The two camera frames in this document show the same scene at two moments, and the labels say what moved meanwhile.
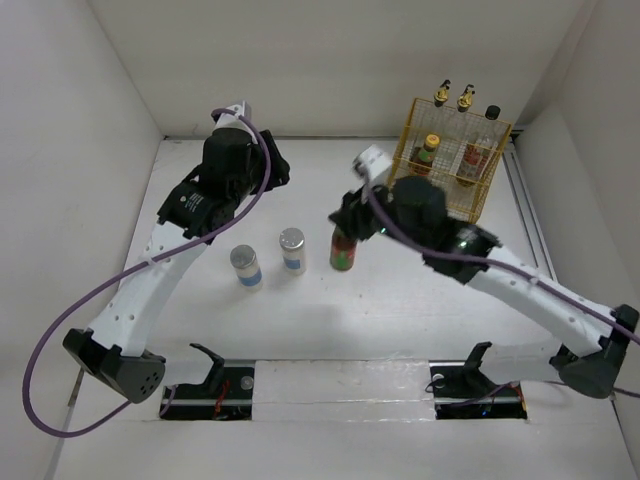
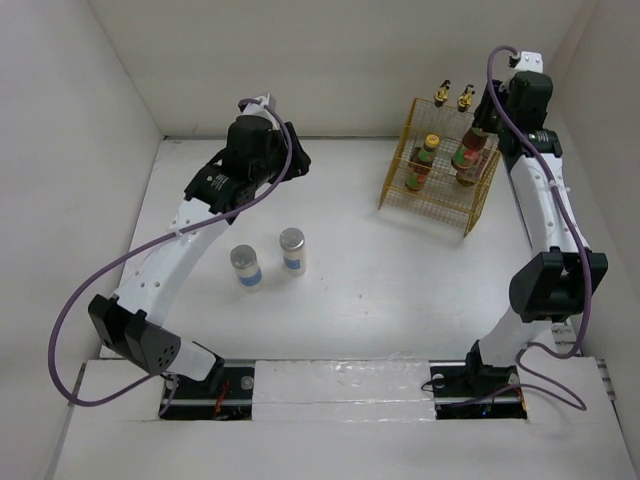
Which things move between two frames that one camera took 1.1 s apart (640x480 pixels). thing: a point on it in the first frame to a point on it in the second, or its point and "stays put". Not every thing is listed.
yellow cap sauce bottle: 421,164 stays put
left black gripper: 278,167 to 298,161
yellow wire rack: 455,148 stays put
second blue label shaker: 248,269 stays put
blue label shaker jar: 292,245 stays put
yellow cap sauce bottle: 342,250 to 465,159
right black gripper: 352,215 to 483,111
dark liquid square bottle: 441,95 stays put
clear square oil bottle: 465,100 stays put
